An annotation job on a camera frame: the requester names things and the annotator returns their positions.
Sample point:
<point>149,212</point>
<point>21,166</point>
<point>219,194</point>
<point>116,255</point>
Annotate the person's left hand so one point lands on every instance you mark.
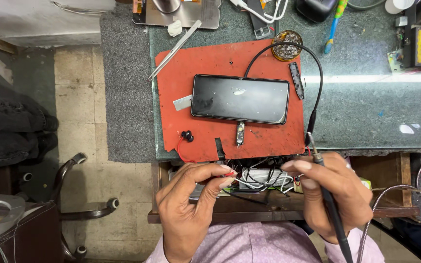
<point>183,215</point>

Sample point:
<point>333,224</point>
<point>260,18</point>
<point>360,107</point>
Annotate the person's right hand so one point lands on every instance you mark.
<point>342,197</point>

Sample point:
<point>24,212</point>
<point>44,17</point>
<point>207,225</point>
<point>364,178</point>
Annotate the black soldering iron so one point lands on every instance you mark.
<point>336,215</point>

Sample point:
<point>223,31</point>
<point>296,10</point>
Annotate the small green box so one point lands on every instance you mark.
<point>366,183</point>

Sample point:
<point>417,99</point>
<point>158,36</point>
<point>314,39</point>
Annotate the black tape piece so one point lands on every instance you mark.
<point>220,149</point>

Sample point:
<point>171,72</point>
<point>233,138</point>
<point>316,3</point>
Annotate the person's pink shirt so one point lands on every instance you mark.
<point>254,244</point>

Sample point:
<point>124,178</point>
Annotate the wooden drawer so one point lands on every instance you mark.
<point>261,210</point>

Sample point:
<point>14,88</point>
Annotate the small circuit board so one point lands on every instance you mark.
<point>240,133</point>

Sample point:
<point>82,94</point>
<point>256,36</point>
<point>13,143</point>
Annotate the grey tape piece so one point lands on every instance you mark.
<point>182,103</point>

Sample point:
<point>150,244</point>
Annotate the office chair base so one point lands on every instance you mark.
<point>68,182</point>

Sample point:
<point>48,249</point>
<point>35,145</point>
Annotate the black plastic strip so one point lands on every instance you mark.
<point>296,80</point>

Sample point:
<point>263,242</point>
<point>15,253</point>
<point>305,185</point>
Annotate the black smartphone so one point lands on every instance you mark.
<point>239,99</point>

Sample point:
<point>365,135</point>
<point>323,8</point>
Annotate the grey carpet mat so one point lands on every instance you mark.
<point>126,91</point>

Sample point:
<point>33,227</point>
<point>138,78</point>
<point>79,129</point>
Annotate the dark wooden cabinet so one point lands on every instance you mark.
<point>31,237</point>

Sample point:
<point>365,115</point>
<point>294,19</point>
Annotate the red work mat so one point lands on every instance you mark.
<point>214,58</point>

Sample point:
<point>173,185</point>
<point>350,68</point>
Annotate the round tin of solder wool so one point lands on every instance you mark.
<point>287,45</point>

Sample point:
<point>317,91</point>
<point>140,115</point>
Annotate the blue green toothbrush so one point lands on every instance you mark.
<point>333,31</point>

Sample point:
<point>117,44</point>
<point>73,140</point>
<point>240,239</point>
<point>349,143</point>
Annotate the steel tweezers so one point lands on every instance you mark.
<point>175,48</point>

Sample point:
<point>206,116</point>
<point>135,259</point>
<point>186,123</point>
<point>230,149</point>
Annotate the white tissue wad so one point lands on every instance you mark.
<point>174,28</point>

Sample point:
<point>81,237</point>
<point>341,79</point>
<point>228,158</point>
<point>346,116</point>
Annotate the black rounded device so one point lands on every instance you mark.
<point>314,9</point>

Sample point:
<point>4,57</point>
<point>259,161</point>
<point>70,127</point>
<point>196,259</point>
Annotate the silver metal plate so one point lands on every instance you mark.
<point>192,16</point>

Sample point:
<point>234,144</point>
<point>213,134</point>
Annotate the white cup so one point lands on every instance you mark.
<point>398,5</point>

